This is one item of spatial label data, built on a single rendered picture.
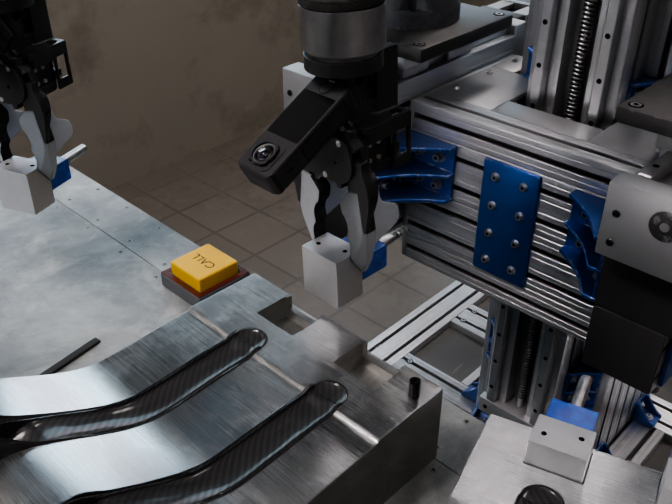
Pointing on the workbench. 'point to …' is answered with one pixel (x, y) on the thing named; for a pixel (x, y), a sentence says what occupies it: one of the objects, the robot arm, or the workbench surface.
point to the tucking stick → (71, 357)
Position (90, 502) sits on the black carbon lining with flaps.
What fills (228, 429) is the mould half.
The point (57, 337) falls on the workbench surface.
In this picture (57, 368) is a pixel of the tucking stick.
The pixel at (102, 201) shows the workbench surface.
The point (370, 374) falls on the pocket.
